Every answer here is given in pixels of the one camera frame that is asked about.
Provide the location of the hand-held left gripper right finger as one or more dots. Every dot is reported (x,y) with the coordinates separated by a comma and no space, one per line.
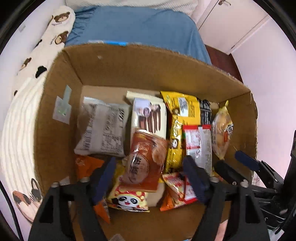
(194,180)

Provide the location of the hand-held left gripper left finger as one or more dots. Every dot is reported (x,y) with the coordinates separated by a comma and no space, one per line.
(105,180)

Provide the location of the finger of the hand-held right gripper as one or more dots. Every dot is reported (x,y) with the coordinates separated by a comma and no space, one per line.
(227,172)
(246,160)

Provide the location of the panda print snack packet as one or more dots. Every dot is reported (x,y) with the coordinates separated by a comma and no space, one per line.
(127,199)

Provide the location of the brown pastry packet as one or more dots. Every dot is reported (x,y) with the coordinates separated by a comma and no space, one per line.
(143,162)

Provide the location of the cardboard box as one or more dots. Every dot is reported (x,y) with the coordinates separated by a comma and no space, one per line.
(138,69)

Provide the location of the red and yellow snack packet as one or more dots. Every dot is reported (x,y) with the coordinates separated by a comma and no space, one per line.
(178,185)

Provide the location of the orange snack packet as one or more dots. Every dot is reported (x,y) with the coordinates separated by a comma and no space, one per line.
(85,164)
(166,205)

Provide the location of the clear yellow cake packet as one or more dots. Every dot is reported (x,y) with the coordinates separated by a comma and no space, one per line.
(222,132)

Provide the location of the red and white snack packet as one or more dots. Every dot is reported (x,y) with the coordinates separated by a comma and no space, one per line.
(196,143)

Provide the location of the yellow and black snack packet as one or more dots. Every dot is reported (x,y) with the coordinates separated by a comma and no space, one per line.
(175,143)

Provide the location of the white grey snack packet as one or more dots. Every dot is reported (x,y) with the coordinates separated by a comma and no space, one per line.
(101,129)

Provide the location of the white chocolate stick packet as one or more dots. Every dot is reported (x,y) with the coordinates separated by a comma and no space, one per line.
(148,111)

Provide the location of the dark wooden board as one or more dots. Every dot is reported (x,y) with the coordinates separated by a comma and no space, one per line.
(229,67)

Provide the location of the white ribbed cat print mat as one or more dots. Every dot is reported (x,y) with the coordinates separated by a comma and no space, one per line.
(18,139)

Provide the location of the white closet door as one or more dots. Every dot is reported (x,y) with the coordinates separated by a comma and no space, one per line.
(231,23)

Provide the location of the bear print pillow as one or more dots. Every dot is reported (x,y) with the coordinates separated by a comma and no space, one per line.
(53,39)

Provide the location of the blue bedsheet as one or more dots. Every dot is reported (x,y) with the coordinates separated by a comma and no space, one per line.
(138,25)

